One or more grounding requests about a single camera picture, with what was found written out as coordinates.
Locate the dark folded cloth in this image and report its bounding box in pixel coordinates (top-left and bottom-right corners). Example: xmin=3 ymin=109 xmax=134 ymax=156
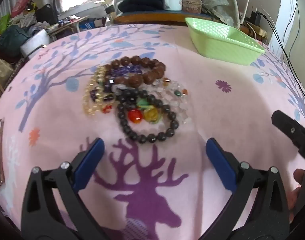
xmin=116 ymin=0 xmax=165 ymax=13

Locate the clear crystal bead bracelet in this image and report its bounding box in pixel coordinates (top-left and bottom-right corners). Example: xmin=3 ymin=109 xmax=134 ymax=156
xmin=143 ymin=79 xmax=193 ymax=125

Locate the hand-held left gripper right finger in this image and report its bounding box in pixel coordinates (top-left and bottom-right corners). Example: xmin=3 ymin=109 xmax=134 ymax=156
xmin=206 ymin=137 xmax=290 ymax=240

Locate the multicolour stone bracelet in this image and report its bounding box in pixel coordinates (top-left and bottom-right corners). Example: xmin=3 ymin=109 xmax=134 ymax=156
xmin=128 ymin=99 xmax=161 ymax=125

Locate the large brown bead bracelet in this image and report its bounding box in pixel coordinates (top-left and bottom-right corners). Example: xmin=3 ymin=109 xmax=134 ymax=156
xmin=104 ymin=56 xmax=166 ymax=85

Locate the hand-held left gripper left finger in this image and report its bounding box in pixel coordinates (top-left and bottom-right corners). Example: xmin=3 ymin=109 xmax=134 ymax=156
xmin=21 ymin=137 xmax=105 ymax=240

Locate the white mug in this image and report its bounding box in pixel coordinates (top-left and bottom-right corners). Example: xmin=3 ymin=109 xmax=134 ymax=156
xmin=164 ymin=0 xmax=183 ymax=11

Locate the low wooden table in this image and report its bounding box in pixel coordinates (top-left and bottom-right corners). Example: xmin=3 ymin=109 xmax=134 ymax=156
xmin=46 ymin=17 xmax=89 ymax=34

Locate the black cable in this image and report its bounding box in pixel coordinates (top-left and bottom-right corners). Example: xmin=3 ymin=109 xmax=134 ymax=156
xmin=257 ymin=0 xmax=305 ymax=130

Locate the yellow bead bracelet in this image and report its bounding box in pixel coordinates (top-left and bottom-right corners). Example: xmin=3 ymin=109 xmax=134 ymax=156
xmin=83 ymin=66 xmax=118 ymax=116

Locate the person's right hand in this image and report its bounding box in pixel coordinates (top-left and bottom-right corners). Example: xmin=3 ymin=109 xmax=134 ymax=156
xmin=287 ymin=168 xmax=305 ymax=224

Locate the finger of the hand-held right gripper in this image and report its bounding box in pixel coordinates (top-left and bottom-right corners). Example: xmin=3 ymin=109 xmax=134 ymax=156
xmin=271 ymin=110 xmax=305 ymax=167

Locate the green plastic basket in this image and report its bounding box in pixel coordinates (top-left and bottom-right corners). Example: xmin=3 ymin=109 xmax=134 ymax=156
xmin=185 ymin=17 xmax=266 ymax=66

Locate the purple bead bracelet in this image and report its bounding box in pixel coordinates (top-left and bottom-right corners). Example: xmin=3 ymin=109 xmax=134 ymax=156
xmin=110 ymin=65 xmax=143 ymax=78

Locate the small woven basket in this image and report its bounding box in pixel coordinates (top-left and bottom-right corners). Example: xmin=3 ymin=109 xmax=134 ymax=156
xmin=182 ymin=0 xmax=202 ymax=13

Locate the white router antenna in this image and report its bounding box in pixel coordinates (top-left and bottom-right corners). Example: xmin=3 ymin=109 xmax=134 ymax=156
xmin=239 ymin=0 xmax=250 ymax=25

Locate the black bag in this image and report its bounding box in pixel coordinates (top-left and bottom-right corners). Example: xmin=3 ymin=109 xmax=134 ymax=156
xmin=36 ymin=4 xmax=58 ymax=25

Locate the red bag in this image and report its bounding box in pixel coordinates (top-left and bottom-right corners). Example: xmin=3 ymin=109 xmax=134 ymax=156
xmin=10 ymin=0 xmax=32 ymax=18

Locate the dark green bag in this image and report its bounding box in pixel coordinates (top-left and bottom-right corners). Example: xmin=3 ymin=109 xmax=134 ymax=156
xmin=0 ymin=25 xmax=28 ymax=57

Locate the green plastic bag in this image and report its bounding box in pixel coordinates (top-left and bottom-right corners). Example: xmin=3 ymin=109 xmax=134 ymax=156
xmin=0 ymin=14 xmax=10 ymax=34

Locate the dark bead bracelet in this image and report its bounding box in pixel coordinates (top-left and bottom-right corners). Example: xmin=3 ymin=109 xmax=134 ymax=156
xmin=117 ymin=89 xmax=179 ymax=143

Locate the pink printed blanket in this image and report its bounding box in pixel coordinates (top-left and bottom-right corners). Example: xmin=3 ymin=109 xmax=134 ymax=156
xmin=0 ymin=24 xmax=305 ymax=240

